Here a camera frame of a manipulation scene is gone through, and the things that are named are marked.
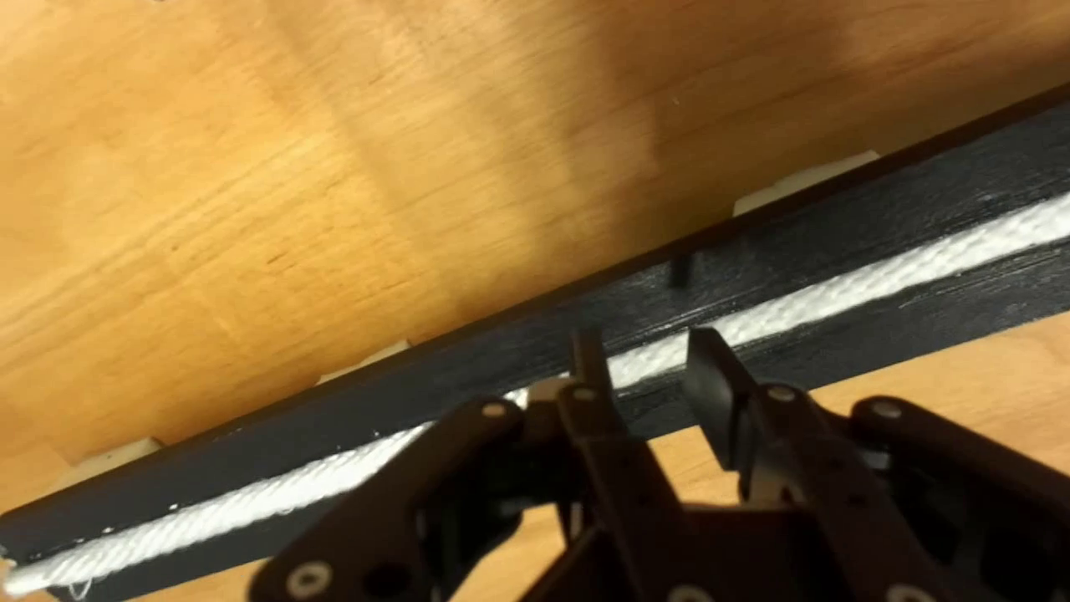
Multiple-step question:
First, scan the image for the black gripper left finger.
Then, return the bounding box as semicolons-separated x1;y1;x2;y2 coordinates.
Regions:
243;327;689;602

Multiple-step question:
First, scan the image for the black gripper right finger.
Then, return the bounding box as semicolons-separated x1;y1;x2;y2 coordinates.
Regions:
679;326;1070;602

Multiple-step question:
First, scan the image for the white rope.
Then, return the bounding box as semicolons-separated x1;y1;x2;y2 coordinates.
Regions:
0;192;1070;598

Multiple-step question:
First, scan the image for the light wooden support block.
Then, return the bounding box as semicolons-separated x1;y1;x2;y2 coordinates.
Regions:
48;434;163;496

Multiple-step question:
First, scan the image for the black grooved rail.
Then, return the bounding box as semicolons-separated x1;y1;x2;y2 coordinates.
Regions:
0;86;1070;602

